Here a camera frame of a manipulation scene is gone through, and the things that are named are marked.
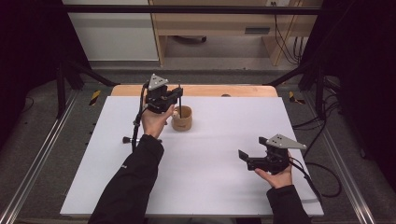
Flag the hand-held gripper cable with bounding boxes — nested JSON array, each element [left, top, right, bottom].
[[289, 157, 343, 203], [131, 82, 149, 153]]

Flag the black curtain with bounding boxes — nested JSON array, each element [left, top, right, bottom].
[[0, 0, 92, 150], [298, 0, 396, 190]]

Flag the black floor cables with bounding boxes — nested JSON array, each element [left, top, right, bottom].
[[292, 76, 344, 157]]

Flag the white table board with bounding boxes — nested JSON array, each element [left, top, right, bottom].
[[59, 95, 325, 217]]

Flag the white cabinet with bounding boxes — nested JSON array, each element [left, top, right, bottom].
[[62, 0, 160, 62]]

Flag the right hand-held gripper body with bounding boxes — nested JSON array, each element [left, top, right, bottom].
[[247, 133, 307, 175]]

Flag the left hand-held gripper cable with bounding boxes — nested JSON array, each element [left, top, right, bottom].
[[131, 82, 149, 153]]

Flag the black metal stand strut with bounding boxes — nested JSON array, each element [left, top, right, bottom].
[[264, 59, 326, 119], [55, 59, 120, 119]]

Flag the black metal crossbar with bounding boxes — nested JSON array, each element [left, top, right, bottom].
[[64, 4, 323, 16]]

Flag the right hand-held gripper cable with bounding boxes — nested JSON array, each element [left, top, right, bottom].
[[289, 157, 343, 203]]

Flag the person's right hand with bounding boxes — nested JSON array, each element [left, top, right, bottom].
[[254, 155, 293, 189]]

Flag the light wooden desk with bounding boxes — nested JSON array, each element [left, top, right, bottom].
[[148, 0, 325, 67]]

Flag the wooden cup with animal figure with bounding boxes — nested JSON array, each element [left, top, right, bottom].
[[170, 105, 193, 132]]

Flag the person's left hand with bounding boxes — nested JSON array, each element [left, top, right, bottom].
[[141, 104, 176, 139]]

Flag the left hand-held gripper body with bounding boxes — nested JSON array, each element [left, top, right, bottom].
[[144, 73, 174, 115]]

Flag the aluminium floor rail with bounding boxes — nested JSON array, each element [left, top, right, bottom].
[[303, 92, 376, 224], [0, 90, 80, 224]]

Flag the yellow black tape marker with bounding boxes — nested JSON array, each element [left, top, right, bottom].
[[89, 90, 102, 106], [288, 91, 306, 105]]

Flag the hanging black cables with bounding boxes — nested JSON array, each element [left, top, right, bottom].
[[270, 1, 309, 65]]

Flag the thin black brush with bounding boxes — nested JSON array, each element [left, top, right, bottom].
[[177, 82, 183, 119]]

